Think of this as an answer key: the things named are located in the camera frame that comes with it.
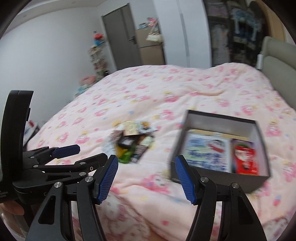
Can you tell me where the green snack packet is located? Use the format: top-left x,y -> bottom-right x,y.
116,145 -> 136,164

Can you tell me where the pink cartoon print blanket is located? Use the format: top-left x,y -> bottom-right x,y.
28,63 -> 295,240

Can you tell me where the red snack packet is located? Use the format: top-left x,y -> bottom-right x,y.
231,139 -> 258,176

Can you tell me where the grey open cardboard box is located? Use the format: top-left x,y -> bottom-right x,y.
170,110 -> 271,193

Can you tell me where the grey padded bed headboard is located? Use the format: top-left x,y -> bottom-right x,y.
257,36 -> 295,108

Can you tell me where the white shelf with toys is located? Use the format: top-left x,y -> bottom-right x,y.
88,31 -> 109,81

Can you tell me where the person's left hand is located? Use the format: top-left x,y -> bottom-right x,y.
1,200 -> 25,216

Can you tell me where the brown cabinet with bag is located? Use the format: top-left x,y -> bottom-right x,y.
135,19 -> 166,65

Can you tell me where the grey room door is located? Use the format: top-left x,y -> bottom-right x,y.
102,4 -> 142,70

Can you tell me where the white cartoon book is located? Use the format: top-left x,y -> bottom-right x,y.
181,129 -> 231,173

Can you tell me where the yellow patterned card packet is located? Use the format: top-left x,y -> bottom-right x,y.
123,120 -> 138,136

